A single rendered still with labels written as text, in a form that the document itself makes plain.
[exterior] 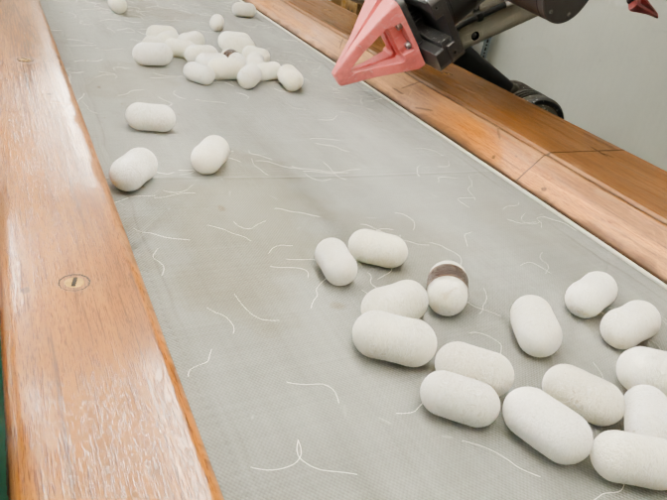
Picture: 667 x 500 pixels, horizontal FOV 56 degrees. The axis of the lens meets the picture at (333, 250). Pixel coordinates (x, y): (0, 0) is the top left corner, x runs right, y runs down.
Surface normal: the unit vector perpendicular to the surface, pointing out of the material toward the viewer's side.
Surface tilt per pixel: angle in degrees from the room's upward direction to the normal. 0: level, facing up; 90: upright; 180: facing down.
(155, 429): 0
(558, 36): 90
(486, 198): 0
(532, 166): 45
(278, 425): 0
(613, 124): 89
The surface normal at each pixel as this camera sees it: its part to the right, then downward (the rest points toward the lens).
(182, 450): 0.15, -0.85
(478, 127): -0.52, -0.54
